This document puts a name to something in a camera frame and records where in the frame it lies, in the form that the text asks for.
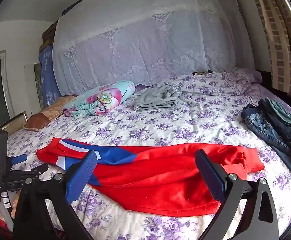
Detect folded floral quilt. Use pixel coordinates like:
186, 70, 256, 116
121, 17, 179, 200
63, 80, 135, 117

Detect dark green garment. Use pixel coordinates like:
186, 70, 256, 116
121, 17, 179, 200
258, 97, 291, 140

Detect green wall picture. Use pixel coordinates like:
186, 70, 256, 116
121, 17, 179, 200
34, 64, 43, 105

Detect blue jeans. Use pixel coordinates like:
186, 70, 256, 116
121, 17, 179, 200
240, 104, 291, 180

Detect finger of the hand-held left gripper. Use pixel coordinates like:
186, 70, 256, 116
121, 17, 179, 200
11, 154, 28, 166
18, 164, 49, 182

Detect dark headboard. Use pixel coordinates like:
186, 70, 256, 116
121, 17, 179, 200
258, 70, 291, 98

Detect purple floral bedspread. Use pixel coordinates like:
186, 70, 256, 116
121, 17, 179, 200
6, 71, 291, 240

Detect grey garment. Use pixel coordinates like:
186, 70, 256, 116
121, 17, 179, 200
134, 84, 183, 112

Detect purple floral pillow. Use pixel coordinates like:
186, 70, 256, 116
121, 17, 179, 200
225, 67, 263, 90

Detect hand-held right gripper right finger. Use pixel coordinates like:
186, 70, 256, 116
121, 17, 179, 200
195, 149, 279, 240

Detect brick pattern curtain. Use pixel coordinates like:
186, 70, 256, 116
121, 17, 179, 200
248, 0, 291, 100

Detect red sweater blue white stripe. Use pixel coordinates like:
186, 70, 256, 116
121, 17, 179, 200
36, 137, 265, 217

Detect wooden bed frame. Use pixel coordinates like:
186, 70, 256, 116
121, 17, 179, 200
0, 111, 32, 135

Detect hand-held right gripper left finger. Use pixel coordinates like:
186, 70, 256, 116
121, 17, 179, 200
13, 150, 97, 240

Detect blue printed cloth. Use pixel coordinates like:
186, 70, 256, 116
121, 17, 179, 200
38, 44, 61, 110

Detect brown wooden wardrobe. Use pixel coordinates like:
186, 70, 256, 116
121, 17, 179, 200
39, 20, 60, 49

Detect brown pillow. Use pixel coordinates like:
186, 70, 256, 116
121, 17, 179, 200
24, 94, 78, 132

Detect white lace mosquito net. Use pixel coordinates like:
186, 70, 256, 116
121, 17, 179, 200
52, 0, 251, 93

